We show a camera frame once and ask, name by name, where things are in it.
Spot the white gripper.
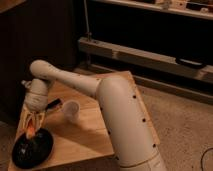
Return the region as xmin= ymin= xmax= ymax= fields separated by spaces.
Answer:
xmin=22 ymin=78 xmax=52 ymax=131

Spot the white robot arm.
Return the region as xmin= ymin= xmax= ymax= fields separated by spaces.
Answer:
xmin=24 ymin=60 xmax=167 ymax=171

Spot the black ceramic bowl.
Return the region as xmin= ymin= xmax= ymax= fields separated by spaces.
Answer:
xmin=12 ymin=128 xmax=54 ymax=169

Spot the black and silver rectangular block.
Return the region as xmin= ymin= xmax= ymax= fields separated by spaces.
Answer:
xmin=45 ymin=98 xmax=62 ymax=111

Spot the white tube bottle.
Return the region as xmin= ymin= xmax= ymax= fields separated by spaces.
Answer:
xmin=21 ymin=80 xmax=32 ymax=89

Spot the white plastic cup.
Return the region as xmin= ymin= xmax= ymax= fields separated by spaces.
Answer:
xmin=62 ymin=100 xmax=80 ymax=122

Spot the wooden table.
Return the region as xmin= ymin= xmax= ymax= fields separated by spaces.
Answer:
xmin=38 ymin=71 xmax=159 ymax=169

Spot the long grey metal beam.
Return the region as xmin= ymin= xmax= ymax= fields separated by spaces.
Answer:
xmin=78 ymin=37 xmax=213 ymax=84

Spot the vertical metal pole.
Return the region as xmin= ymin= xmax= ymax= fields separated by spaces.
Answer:
xmin=83 ymin=0 xmax=91 ymax=41

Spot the shelf with items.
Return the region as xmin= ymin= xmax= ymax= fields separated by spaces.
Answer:
xmin=93 ymin=0 xmax=213 ymax=21

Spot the black handle on beam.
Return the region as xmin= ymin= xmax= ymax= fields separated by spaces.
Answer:
xmin=175 ymin=58 xmax=206 ymax=69

